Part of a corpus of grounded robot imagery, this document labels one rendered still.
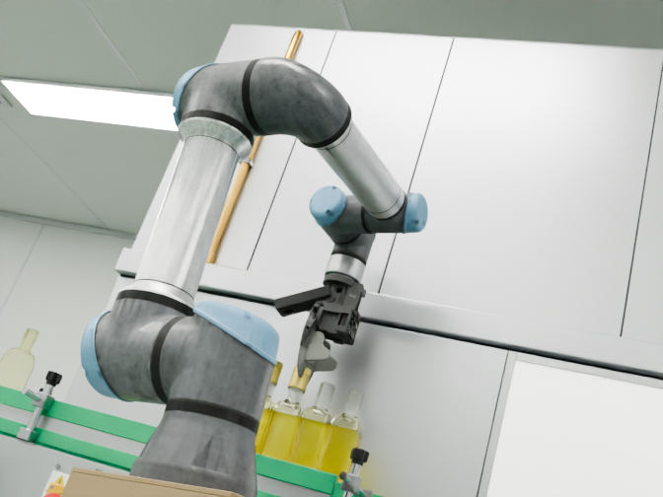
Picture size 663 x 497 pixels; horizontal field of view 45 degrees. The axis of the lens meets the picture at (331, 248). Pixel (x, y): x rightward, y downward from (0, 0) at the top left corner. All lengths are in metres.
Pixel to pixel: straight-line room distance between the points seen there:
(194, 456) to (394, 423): 0.73
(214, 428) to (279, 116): 0.47
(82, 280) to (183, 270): 4.83
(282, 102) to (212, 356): 0.40
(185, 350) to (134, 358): 0.08
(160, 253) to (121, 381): 0.18
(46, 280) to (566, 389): 4.90
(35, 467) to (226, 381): 0.64
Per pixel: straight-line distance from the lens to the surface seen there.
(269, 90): 1.16
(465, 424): 1.57
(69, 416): 1.54
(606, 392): 1.59
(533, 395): 1.58
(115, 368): 1.05
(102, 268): 5.88
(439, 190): 1.83
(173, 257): 1.10
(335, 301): 1.56
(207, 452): 0.93
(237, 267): 1.85
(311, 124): 1.18
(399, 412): 1.59
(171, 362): 0.99
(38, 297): 6.05
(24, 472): 1.53
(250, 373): 0.96
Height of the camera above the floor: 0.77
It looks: 23 degrees up
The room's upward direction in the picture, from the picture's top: 18 degrees clockwise
